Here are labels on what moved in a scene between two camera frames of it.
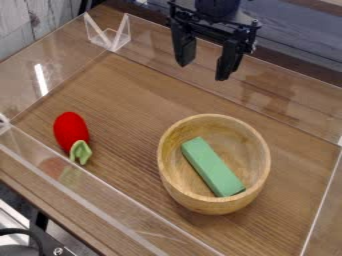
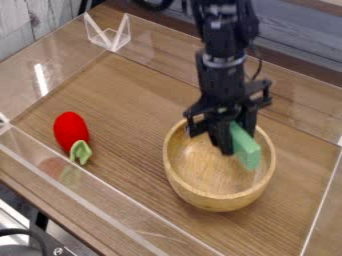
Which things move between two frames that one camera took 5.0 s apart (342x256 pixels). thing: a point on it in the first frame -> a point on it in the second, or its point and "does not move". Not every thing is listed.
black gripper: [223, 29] -> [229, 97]
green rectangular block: [210, 167] -> [247, 150]
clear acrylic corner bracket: [108, 38] does not move
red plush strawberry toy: [71, 131] does not move
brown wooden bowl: [238, 143] does not move
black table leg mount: [52, 247] does not move
